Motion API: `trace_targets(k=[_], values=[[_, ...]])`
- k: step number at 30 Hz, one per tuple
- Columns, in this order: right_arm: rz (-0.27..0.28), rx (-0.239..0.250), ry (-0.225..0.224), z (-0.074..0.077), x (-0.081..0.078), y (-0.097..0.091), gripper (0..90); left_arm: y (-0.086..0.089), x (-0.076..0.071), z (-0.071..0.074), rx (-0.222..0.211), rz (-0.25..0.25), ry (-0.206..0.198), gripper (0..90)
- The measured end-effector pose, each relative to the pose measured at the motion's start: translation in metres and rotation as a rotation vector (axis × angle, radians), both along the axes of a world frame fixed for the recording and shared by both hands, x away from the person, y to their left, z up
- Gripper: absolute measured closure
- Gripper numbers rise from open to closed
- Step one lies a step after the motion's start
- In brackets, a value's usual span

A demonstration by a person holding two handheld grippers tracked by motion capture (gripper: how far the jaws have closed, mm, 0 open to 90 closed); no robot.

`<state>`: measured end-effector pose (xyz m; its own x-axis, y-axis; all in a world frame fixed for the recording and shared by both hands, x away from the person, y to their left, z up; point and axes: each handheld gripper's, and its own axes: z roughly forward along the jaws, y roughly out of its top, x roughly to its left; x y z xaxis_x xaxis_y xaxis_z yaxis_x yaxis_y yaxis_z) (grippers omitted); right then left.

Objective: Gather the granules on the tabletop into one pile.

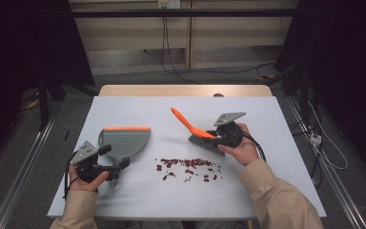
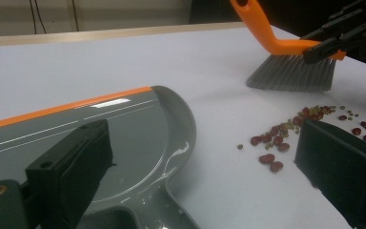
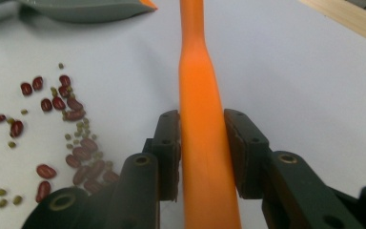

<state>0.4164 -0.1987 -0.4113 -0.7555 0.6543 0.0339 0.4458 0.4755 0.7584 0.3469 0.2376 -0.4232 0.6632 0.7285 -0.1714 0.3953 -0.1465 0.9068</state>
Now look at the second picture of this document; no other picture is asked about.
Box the black curtain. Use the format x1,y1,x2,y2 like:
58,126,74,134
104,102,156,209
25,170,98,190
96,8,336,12
189,0,363,38

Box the black wall cable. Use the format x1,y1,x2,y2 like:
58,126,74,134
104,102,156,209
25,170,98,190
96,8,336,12
28,0,38,35
36,0,48,34
71,0,80,32

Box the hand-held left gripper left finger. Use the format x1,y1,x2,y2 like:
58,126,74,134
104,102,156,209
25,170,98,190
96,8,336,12
25,118,114,229

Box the red beans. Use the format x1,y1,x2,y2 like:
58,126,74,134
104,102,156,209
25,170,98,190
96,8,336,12
249,106,366,175

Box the grey dustpan orange edge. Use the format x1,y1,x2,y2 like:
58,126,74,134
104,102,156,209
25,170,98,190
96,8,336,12
0,85,202,229

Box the orange brush grey bristles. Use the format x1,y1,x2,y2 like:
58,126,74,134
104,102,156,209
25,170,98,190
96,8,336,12
229,0,347,94

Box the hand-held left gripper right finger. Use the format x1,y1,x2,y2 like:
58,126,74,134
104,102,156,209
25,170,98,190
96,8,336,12
294,119,366,229

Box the light wooden table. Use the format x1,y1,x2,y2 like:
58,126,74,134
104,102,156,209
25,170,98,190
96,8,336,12
0,21,246,49

